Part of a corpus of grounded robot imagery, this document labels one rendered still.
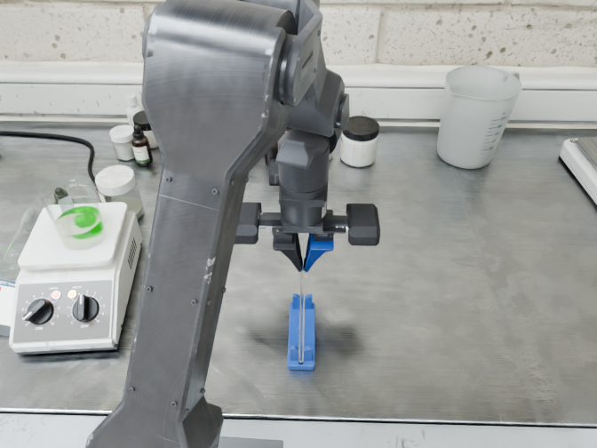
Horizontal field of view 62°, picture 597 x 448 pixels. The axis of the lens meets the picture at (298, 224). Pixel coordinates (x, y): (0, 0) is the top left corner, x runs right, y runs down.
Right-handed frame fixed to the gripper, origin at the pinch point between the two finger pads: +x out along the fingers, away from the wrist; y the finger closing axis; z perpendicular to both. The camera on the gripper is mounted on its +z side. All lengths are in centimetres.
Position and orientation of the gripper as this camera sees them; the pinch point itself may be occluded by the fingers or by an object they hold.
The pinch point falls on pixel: (303, 252)
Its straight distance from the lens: 66.1
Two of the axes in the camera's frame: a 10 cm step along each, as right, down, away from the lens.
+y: -10.0, -0.1, 0.2
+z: 0.2, -6.7, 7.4
